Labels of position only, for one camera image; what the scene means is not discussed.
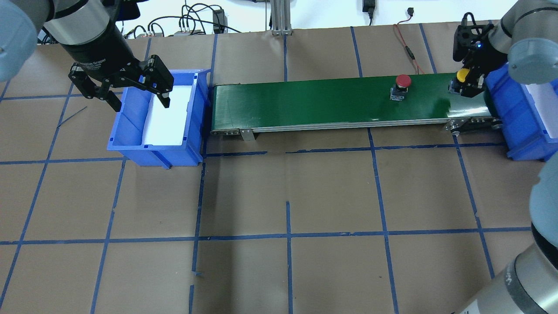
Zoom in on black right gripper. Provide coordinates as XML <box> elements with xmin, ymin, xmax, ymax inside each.
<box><xmin>453</xmin><ymin>38</ymin><xmax>506</xmax><ymax>98</ymax></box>

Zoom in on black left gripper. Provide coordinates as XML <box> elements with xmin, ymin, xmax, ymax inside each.
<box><xmin>62</xmin><ymin>24</ymin><xmax>174</xmax><ymax>113</ymax></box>

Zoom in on yellow push button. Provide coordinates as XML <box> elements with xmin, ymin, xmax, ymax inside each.
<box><xmin>448</xmin><ymin>68</ymin><xmax>470</xmax><ymax>95</ymax></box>

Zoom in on red push button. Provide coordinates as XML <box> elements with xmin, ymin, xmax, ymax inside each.
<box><xmin>389</xmin><ymin>74</ymin><xmax>412</xmax><ymax>102</ymax></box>

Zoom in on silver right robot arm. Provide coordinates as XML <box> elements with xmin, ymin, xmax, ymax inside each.
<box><xmin>449</xmin><ymin>0</ymin><xmax>558</xmax><ymax>314</ymax></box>

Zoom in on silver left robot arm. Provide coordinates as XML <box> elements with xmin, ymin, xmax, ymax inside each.
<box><xmin>0</xmin><ymin>0</ymin><xmax>174</xmax><ymax>112</ymax></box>

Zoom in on white foam pad left bin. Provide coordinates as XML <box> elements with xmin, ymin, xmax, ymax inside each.
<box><xmin>142</xmin><ymin>85</ymin><xmax>192</xmax><ymax>146</ymax></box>

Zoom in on white foam pad bin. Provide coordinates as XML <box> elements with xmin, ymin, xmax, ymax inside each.
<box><xmin>142</xmin><ymin>85</ymin><xmax>192</xmax><ymax>146</ymax></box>
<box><xmin>526</xmin><ymin>83</ymin><xmax>558</xmax><ymax>139</ymax></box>

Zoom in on white foam pad right bin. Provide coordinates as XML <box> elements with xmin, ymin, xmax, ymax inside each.
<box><xmin>526</xmin><ymin>83</ymin><xmax>558</xmax><ymax>139</ymax></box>

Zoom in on blue right plastic bin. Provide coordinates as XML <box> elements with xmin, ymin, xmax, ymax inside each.
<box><xmin>485</xmin><ymin>65</ymin><xmax>558</xmax><ymax>161</ymax></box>

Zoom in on blue plastic bin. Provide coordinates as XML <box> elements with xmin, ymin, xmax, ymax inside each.
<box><xmin>485</xmin><ymin>65</ymin><xmax>558</xmax><ymax>161</ymax></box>
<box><xmin>106</xmin><ymin>69</ymin><xmax>211</xmax><ymax>169</ymax></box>

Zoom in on blue left plastic bin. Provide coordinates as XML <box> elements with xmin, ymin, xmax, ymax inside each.
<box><xmin>106</xmin><ymin>69</ymin><xmax>211</xmax><ymax>169</ymax></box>

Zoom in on green conveyor belt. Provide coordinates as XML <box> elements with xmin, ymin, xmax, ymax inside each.
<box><xmin>211</xmin><ymin>73</ymin><xmax>502</xmax><ymax>140</ymax></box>

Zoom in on black power adapter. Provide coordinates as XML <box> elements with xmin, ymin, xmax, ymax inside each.
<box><xmin>212</xmin><ymin>9</ymin><xmax>228</xmax><ymax>34</ymax></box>

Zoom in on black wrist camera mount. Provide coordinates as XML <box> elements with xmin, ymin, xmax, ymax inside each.
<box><xmin>453</xmin><ymin>12</ymin><xmax>495</xmax><ymax>62</ymax></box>

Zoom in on red black wire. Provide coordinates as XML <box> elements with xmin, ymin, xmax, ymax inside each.
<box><xmin>393</xmin><ymin>8</ymin><xmax>425</xmax><ymax>75</ymax></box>

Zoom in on aluminium profile post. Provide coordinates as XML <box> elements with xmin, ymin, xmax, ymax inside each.
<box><xmin>270</xmin><ymin>0</ymin><xmax>293</xmax><ymax>36</ymax></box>

